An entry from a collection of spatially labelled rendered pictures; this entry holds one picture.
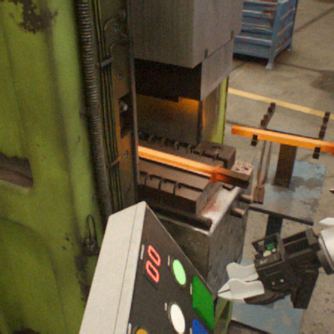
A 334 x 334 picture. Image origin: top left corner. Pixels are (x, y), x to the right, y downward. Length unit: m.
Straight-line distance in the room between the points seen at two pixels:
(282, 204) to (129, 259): 1.03
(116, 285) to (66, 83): 0.36
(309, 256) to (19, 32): 0.62
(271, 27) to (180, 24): 4.04
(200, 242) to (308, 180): 0.75
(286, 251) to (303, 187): 0.99
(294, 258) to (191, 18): 0.49
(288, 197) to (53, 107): 1.10
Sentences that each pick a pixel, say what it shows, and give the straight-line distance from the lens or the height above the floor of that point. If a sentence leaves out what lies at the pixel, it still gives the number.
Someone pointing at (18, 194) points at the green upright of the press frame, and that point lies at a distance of 0.99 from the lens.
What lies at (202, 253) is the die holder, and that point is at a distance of 1.18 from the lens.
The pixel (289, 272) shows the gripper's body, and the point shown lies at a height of 1.14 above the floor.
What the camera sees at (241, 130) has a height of 0.97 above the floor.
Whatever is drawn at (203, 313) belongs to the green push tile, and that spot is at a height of 1.02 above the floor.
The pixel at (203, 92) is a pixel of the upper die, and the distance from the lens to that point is 0.98.
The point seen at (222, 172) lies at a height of 1.01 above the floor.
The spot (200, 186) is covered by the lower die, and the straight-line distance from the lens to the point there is 1.16.
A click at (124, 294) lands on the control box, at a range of 0.62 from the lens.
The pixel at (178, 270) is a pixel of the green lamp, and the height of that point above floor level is 1.10.
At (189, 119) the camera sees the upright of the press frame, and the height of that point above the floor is 1.02.
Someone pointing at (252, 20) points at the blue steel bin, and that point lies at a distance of 4.96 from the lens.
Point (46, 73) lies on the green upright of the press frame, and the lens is 0.76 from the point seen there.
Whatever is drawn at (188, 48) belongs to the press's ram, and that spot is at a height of 1.41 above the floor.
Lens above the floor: 1.67
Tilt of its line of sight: 33 degrees down
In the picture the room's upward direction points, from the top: straight up
